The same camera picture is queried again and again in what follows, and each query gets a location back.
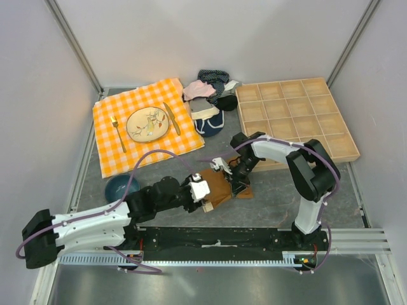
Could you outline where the grey beige underwear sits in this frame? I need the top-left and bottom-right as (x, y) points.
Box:
(189, 97), (219, 120)

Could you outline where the navy blue underwear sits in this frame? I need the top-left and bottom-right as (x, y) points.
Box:
(194, 111), (224, 137)

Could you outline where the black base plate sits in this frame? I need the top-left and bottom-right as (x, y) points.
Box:
(115, 227), (328, 262)

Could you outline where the pink underwear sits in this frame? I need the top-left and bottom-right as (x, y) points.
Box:
(183, 80), (216, 102)

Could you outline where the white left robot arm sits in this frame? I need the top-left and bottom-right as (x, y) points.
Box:
(17, 174), (210, 269)

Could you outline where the white grey underwear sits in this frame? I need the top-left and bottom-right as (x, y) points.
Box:
(219, 80), (242, 98)

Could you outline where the black underwear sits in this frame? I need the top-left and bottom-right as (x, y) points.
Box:
(216, 95), (238, 111)

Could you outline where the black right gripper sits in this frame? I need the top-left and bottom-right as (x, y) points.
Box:
(222, 156), (260, 198)

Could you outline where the beige floral plate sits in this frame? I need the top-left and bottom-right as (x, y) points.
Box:
(126, 107), (169, 143)

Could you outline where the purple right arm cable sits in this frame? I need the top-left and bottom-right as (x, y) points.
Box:
(198, 137), (340, 275)

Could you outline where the brown underwear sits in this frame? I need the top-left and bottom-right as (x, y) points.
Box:
(199, 161), (254, 213)

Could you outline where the blue bowl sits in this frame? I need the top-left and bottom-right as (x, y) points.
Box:
(104, 173), (130, 203)

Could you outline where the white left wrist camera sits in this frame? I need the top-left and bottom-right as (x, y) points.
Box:
(188, 173), (210, 203)

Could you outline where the orange checkered cloth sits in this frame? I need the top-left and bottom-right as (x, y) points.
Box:
(93, 78), (205, 178)

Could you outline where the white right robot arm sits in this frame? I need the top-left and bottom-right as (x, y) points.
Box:
(224, 132), (340, 250)

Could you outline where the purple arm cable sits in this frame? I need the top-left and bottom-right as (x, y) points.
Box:
(198, 137), (340, 275)
(15, 149), (200, 275)

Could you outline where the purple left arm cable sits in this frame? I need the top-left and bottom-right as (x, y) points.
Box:
(15, 149), (200, 275)

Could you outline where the wooden compartment tray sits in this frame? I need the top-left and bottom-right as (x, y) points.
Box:
(236, 78), (360, 163)

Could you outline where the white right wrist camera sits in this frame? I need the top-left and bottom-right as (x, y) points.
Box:
(210, 157), (232, 175)

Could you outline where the gold fork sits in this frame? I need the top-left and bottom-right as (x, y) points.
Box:
(110, 116), (127, 153)

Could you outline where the striped dark underwear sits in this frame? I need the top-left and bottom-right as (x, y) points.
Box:
(197, 69), (230, 93)

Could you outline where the grey cable duct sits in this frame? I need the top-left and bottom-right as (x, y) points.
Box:
(59, 252), (317, 266)

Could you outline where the gold knife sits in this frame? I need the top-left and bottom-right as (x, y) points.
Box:
(163, 102), (181, 136)

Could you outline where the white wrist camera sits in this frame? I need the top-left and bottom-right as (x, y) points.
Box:
(210, 157), (232, 175)
(188, 173), (210, 203)

